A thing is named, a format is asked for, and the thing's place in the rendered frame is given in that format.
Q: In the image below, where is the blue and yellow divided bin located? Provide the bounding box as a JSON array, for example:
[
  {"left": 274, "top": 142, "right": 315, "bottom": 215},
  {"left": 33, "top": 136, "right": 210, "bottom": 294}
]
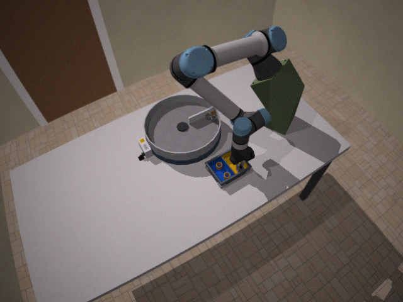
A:
[{"left": 205, "top": 148, "right": 252, "bottom": 189}]

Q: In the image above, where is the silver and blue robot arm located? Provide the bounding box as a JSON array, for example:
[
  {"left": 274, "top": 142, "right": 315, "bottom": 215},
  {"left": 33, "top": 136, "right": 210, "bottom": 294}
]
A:
[{"left": 170, "top": 26, "right": 287, "bottom": 145}]

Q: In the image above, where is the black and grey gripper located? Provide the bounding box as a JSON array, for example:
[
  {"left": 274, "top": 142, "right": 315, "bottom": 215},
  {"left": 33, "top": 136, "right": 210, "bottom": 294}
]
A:
[{"left": 230, "top": 140, "right": 255, "bottom": 172}]

